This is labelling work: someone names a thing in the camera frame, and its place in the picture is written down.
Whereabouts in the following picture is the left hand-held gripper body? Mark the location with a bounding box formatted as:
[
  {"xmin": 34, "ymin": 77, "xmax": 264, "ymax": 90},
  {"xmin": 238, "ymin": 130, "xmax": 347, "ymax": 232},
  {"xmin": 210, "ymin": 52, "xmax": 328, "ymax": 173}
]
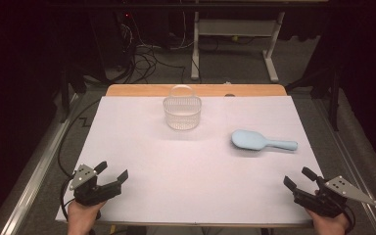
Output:
[{"xmin": 69, "ymin": 163, "xmax": 123, "ymax": 208}]

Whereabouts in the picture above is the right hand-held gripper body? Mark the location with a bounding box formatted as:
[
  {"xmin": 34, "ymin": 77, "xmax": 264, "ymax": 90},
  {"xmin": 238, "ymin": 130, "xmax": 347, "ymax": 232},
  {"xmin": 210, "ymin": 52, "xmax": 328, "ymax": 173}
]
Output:
[{"xmin": 292, "ymin": 175, "xmax": 376, "ymax": 219}]

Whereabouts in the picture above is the light blue hairbrush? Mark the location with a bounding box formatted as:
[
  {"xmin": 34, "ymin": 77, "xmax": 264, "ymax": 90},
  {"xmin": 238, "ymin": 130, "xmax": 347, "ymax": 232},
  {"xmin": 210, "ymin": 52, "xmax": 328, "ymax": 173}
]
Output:
[{"xmin": 230, "ymin": 128, "xmax": 299, "ymax": 152}]

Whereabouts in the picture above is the clear plastic basket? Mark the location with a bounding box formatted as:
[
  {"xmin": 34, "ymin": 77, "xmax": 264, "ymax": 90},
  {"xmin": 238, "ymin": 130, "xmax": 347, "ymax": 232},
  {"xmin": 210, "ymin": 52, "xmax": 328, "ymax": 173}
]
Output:
[{"xmin": 162, "ymin": 83, "xmax": 204, "ymax": 131}]

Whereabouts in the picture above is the person's right hand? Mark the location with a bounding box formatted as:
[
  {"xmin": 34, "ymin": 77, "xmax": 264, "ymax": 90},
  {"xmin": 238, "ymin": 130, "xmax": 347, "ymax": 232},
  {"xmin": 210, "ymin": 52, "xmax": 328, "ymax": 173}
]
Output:
[{"xmin": 306, "ymin": 209, "xmax": 352, "ymax": 235}]

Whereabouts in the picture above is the person's left hand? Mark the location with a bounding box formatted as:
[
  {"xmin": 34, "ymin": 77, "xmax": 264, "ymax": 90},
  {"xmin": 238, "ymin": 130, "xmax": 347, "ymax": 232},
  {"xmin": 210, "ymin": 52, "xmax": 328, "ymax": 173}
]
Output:
[{"xmin": 67, "ymin": 199, "xmax": 107, "ymax": 235}]

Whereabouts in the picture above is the white table sheet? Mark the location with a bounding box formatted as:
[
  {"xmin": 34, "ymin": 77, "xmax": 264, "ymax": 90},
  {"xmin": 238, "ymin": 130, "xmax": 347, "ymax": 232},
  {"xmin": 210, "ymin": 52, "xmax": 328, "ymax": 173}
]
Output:
[{"xmin": 55, "ymin": 95, "xmax": 324, "ymax": 226}]

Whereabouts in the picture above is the black metal stand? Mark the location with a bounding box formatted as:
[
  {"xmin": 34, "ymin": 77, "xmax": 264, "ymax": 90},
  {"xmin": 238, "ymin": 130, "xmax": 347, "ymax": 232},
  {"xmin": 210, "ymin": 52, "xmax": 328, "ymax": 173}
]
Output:
[
  {"xmin": 285, "ymin": 62, "xmax": 345, "ymax": 132},
  {"xmin": 59, "ymin": 63, "xmax": 90, "ymax": 123}
]

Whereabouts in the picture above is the black computer tower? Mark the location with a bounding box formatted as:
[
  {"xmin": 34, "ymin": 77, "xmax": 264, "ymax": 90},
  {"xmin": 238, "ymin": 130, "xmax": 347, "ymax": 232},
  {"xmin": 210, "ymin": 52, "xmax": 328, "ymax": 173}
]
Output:
[{"xmin": 89, "ymin": 9, "xmax": 135, "ymax": 71}]

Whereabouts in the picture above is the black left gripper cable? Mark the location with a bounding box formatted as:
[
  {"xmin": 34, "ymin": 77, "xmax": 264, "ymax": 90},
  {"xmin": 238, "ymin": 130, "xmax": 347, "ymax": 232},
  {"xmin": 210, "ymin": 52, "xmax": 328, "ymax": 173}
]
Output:
[{"xmin": 60, "ymin": 174, "xmax": 76, "ymax": 223}]

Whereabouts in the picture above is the grey metal floor rail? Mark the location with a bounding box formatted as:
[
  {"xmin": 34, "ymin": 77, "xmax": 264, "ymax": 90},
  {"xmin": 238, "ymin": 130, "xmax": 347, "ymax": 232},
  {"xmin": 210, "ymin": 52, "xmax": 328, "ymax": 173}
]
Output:
[
  {"xmin": 316, "ymin": 97, "xmax": 376, "ymax": 235},
  {"xmin": 0, "ymin": 92, "xmax": 80, "ymax": 235}
]

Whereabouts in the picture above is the long black floor cable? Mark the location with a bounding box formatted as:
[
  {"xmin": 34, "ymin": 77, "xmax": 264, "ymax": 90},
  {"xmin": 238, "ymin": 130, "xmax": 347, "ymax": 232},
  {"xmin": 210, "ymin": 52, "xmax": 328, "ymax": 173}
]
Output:
[{"xmin": 57, "ymin": 97, "xmax": 103, "ymax": 178}]

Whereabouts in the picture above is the tangle of floor cables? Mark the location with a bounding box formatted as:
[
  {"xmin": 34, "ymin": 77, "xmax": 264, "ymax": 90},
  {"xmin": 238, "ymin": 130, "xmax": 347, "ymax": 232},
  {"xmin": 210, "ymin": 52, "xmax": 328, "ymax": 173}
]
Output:
[{"xmin": 117, "ymin": 9, "xmax": 188, "ymax": 84}]

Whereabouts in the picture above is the white metal desk frame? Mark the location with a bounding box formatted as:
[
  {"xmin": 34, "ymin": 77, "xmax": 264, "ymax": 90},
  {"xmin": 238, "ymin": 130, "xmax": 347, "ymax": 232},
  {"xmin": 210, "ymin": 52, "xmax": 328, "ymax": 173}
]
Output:
[{"xmin": 190, "ymin": 0, "xmax": 286, "ymax": 83}]

